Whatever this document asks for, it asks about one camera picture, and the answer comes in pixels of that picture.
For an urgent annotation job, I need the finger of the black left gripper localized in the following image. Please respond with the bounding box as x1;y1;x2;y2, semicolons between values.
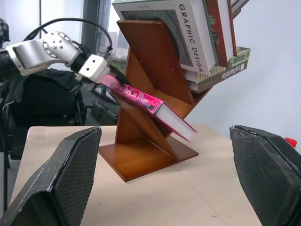
103;89;118;105
108;65;132;85

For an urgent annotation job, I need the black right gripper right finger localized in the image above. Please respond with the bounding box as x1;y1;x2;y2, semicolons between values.
229;124;301;226

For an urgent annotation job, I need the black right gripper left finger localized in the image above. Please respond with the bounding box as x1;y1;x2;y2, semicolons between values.
0;126;102;226

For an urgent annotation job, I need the pink hardcover book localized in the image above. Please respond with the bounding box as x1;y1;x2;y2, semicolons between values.
101;75;198;144

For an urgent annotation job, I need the brown wooden zigzag bookshelf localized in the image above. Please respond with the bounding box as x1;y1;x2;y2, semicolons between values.
98;19;214;182

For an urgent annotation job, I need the white Graphic Design book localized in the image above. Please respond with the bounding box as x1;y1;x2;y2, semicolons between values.
111;0;218;76

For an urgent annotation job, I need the red hardcover book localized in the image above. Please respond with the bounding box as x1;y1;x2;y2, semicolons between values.
202;0;238;69

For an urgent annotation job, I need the green yellow lettered book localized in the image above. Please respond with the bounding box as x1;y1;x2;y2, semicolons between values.
196;46;251;84

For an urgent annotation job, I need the grey striped book stack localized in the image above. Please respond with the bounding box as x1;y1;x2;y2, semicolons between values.
229;0;251;20

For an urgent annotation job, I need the dark equipment case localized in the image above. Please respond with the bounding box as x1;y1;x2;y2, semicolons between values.
90;100;119;126

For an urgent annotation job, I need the small red round object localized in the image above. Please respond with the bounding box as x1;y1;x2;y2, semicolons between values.
285;137;298;148

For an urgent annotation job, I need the black office chair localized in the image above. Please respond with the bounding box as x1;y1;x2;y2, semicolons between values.
0;68;86;162

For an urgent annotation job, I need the person in plaid shirt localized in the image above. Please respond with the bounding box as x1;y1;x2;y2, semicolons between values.
0;17;10;49

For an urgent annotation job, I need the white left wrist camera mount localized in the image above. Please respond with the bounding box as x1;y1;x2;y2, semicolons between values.
75;54;111;85

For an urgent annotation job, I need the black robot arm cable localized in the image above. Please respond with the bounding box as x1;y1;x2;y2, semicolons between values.
23;17;114;62

